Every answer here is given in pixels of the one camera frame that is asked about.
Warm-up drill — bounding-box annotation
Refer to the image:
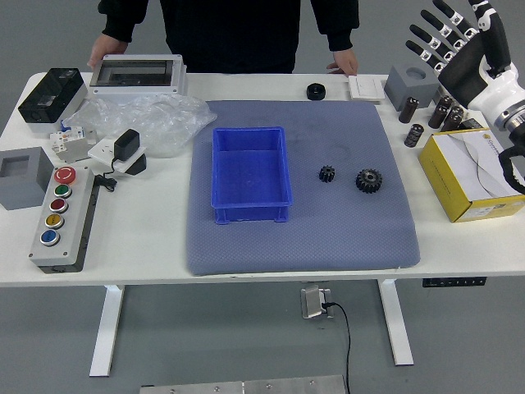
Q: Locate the person's left hand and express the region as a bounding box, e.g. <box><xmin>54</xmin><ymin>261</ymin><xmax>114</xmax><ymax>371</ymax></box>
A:
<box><xmin>326</xmin><ymin>49</ymin><xmax>359</xmax><ymax>76</ymax></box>

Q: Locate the person's right hand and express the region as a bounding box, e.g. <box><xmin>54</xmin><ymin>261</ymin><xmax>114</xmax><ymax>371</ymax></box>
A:
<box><xmin>87</xmin><ymin>33</ymin><xmax>128</xmax><ymax>70</ymax></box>

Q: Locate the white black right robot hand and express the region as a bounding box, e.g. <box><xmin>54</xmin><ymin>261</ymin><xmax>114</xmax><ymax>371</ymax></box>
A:
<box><xmin>404</xmin><ymin>0</ymin><xmax>525</xmax><ymax>120</ymax></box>

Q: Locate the small black gear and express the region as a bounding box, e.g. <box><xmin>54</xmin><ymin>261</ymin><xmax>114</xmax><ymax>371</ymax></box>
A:
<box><xmin>318</xmin><ymin>164</ymin><xmax>338</xmax><ymax>185</ymax></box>

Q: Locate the big black gear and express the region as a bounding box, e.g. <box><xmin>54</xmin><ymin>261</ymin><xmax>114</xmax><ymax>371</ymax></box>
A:
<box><xmin>355</xmin><ymin>167</ymin><xmax>383</xmax><ymax>194</ymax></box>

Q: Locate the blue plastic box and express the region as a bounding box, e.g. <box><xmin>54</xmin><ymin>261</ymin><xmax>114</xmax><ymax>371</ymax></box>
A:
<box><xmin>210</xmin><ymin>126</ymin><xmax>294</xmax><ymax>226</ymax></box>

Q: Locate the white clear-lid distribution box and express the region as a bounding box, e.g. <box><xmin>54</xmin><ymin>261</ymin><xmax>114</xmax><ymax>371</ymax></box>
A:
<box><xmin>89</xmin><ymin>53</ymin><xmax>189</xmax><ymax>103</ymax></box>

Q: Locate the yellow white cardboard box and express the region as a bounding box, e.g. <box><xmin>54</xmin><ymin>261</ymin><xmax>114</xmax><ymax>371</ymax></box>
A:
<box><xmin>418</xmin><ymin>127</ymin><xmax>525</xmax><ymax>224</ymax></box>

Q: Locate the grey five-button control box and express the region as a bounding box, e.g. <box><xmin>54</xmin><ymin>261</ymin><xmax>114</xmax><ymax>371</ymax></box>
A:
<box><xmin>28</xmin><ymin>165</ymin><xmax>96</xmax><ymax>274</ymax></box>

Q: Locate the silver floor socket box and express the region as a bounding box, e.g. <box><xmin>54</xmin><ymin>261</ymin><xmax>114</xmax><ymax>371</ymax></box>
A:
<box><xmin>300</xmin><ymin>286</ymin><xmax>336</xmax><ymax>320</ymax></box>

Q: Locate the grey cube with round hole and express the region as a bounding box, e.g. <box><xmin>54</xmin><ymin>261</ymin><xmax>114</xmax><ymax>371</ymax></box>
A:
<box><xmin>384</xmin><ymin>64</ymin><xmax>441</xmax><ymax>112</ymax></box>

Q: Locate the clear plastic bag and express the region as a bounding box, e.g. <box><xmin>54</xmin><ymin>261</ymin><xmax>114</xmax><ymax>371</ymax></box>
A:
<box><xmin>61</xmin><ymin>93</ymin><xmax>217</xmax><ymax>159</ymax></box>

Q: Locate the black power adapter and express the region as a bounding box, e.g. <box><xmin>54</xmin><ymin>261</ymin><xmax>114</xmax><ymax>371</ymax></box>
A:
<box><xmin>113</xmin><ymin>128</ymin><xmax>141</xmax><ymax>162</ymax></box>

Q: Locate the white circuit breaker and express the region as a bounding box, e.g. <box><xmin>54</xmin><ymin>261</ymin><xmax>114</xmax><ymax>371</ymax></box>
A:
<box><xmin>49</xmin><ymin>126</ymin><xmax>89</xmax><ymax>153</ymax></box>

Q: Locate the black stand block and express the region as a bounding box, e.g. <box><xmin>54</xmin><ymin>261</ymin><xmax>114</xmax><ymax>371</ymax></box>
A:
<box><xmin>122</xmin><ymin>153</ymin><xmax>148</xmax><ymax>176</ymax></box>

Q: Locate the grey cube with square hole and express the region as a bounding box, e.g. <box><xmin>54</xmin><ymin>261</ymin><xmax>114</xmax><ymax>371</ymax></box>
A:
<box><xmin>0</xmin><ymin>146</ymin><xmax>54</xmax><ymax>211</ymax></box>

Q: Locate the grey-blue padded mat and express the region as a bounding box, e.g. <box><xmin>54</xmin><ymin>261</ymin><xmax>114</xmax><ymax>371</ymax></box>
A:
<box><xmin>185</xmin><ymin>99</ymin><xmax>422</xmax><ymax>277</ymax></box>

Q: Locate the black table height panel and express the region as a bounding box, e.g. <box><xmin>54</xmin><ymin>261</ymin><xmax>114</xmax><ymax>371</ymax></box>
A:
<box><xmin>422</xmin><ymin>277</ymin><xmax>488</xmax><ymax>289</ymax></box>

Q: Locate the white table leg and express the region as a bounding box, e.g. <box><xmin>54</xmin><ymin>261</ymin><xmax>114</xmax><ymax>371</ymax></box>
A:
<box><xmin>377</xmin><ymin>279</ymin><xmax>414</xmax><ymax>367</ymax></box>
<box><xmin>89</xmin><ymin>285</ymin><xmax>126</xmax><ymax>378</ymax></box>

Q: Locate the silver metal plate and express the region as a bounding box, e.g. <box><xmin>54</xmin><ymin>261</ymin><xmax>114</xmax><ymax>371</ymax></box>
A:
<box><xmin>139</xmin><ymin>374</ymin><xmax>346</xmax><ymax>394</ymax></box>

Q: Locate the white wall switch plate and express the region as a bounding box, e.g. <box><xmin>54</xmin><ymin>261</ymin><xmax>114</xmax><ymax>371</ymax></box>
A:
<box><xmin>348</xmin><ymin>76</ymin><xmax>386</xmax><ymax>103</ymax></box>

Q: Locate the black-lid white enclosure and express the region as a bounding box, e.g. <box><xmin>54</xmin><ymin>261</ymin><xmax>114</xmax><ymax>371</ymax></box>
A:
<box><xmin>17</xmin><ymin>67</ymin><xmax>88</xmax><ymax>135</ymax></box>

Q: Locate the black adapter cord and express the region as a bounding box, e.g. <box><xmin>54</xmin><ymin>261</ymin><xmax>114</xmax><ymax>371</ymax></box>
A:
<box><xmin>93</xmin><ymin>158</ymin><xmax>118</xmax><ymax>192</ymax></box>

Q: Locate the black floor cable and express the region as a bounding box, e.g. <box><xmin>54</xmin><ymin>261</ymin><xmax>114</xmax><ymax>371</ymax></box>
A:
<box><xmin>322</xmin><ymin>301</ymin><xmax>353</xmax><ymax>394</ymax></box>

